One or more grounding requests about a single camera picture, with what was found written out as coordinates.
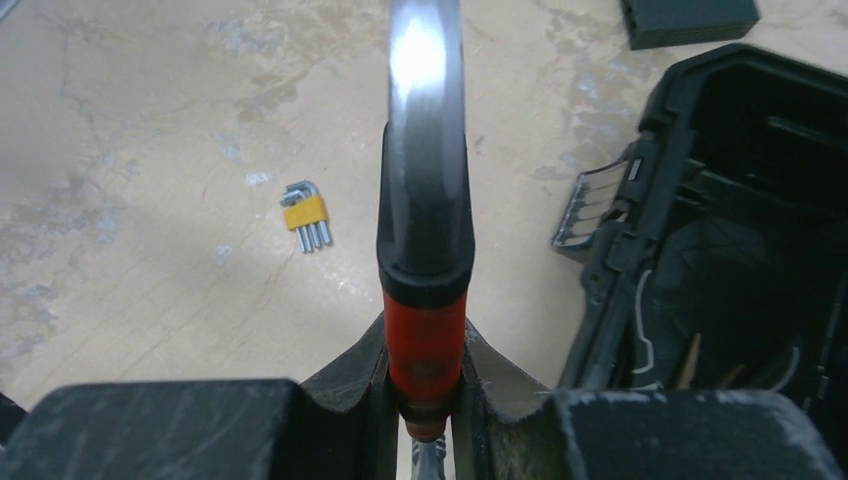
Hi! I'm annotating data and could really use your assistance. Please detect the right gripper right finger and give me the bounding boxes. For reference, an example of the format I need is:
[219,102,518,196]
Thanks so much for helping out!
[452,324,843,479]

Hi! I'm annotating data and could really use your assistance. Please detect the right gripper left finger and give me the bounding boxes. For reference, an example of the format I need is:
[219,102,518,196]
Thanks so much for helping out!
[1,320,390,479]

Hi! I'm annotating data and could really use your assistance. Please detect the adjustable wrench red handle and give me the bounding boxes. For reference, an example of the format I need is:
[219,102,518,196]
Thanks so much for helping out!
[376,1,474,479]

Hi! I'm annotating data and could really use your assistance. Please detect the black tool box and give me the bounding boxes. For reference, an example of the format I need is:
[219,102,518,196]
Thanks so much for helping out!
[552,43,847,457]

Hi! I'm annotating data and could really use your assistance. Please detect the black flat tray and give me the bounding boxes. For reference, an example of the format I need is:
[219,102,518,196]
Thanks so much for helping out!
[619,0,760,50]

